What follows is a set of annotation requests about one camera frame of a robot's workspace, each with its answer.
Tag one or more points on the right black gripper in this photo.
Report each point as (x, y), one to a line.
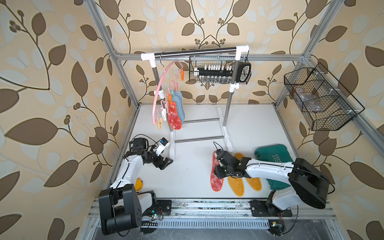
(218, 172)

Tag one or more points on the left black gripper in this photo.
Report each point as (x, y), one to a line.
(164, 164)

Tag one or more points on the yellow fuzzy insole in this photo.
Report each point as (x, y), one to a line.
(237, 186)
(255, 183)

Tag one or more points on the red patterned insole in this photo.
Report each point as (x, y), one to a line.
(216, 183)
(173, 118)

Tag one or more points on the pink clip hanger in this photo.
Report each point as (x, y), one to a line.
(165, 98)

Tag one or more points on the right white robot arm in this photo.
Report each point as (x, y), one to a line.
(307, 185)

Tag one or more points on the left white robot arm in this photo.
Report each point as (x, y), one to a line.
(122, 206)

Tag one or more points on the yellow tape measure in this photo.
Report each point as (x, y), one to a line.
(139, 184)

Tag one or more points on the green plastic tool case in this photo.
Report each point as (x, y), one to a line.
(276, 154)

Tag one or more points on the grey blue insole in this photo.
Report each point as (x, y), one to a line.
(178, 99)

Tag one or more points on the metal clothes rack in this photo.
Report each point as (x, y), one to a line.
(159, 61)

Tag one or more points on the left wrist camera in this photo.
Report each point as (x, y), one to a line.
(162, 144)

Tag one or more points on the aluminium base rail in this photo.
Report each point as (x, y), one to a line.
(225, 214)

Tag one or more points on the back black wire basket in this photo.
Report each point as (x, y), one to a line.
(220, 66)

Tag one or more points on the side black wire basket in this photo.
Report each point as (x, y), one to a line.
(325, 102)

